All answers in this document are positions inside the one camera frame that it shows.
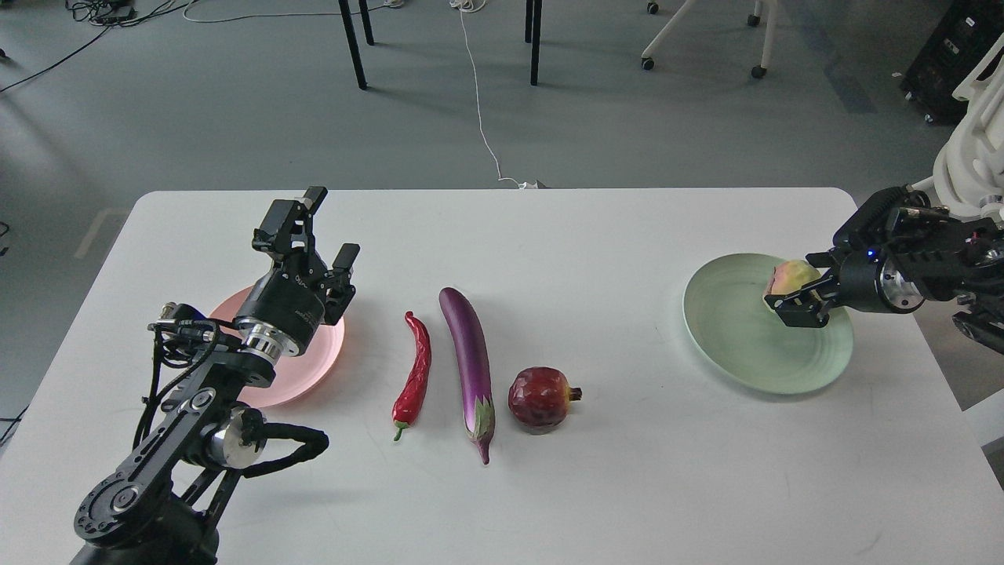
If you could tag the black table legs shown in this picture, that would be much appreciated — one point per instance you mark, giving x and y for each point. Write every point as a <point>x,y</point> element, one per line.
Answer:
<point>532,33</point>

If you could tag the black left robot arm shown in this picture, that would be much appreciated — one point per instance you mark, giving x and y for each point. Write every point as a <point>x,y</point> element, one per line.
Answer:
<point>196,439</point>

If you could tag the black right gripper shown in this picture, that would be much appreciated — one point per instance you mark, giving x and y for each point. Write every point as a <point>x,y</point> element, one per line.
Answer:
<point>866,281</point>

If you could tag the black equipment case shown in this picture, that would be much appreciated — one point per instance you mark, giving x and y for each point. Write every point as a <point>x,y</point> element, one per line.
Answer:
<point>962,38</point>

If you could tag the yellow green peach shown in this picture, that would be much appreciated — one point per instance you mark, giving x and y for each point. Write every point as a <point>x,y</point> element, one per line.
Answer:
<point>790,277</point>

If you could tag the green plate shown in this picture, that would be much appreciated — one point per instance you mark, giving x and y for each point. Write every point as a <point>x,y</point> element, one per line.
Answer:
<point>732,327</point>

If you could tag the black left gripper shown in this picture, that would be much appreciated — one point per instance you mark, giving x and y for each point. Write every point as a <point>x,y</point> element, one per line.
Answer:
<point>285,308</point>

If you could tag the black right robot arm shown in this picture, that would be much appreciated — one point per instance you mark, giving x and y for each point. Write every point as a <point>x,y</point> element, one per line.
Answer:
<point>895,253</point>

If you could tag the purple eggplant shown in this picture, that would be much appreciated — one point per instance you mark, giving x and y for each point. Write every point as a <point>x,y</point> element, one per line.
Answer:
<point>474,369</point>

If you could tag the white rolling chair base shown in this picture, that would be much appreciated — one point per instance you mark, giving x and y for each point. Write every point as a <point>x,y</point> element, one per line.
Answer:
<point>762,11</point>

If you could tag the red chili pepper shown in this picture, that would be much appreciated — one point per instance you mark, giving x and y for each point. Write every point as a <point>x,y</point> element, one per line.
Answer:
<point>410,401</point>

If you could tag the pink plate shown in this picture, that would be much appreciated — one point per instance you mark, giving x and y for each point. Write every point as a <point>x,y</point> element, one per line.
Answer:
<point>296,376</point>

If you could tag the white office chair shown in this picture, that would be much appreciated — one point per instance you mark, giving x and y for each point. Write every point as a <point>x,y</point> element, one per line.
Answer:
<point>968,171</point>

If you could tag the red pomegranate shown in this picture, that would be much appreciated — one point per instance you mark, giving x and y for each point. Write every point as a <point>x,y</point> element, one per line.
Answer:
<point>540,397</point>

